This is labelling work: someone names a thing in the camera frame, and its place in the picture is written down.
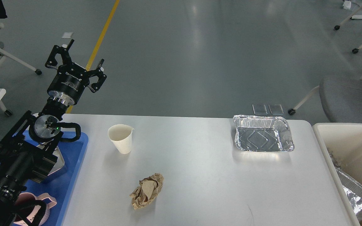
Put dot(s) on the white paper cup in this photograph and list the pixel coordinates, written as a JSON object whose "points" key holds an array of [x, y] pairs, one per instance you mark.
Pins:
{"points": [[121, 136]]}

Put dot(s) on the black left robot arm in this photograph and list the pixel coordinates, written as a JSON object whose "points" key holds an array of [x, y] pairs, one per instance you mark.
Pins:
{"points": [[26, 152]]}

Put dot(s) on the floor outlet plate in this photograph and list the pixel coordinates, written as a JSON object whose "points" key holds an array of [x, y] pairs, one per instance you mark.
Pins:
{"points": [[276, 109], [259, 109]]}

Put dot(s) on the steel rectangular container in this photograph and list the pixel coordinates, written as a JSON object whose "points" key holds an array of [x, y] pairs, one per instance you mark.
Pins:
{"points": [[58, 161]]}

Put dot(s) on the brown paper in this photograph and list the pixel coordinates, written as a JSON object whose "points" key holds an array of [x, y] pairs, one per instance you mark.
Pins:
{"points": [[147, 191]]}

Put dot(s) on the pink mug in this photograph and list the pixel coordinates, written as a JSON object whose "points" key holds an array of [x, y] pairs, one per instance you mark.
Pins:
{"points": [[33, 209]]}

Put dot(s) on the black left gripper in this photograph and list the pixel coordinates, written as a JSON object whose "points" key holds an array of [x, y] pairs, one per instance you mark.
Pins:
{"points": [[68, 83]]}

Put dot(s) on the aluminium foil tray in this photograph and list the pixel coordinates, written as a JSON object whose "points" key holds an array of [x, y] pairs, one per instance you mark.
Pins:
{"points": [[262, 134]]}

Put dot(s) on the white plastic bin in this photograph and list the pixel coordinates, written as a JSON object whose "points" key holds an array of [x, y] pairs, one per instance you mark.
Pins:
{"points": [[344, 141]]}

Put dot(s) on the grey office chair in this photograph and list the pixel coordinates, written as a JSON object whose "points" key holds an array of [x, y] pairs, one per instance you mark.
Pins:
{"points": [[341, 99]]}

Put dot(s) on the blue plastic tray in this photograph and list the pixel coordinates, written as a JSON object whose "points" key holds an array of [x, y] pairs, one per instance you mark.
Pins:
{"points": [[60, 184]]}

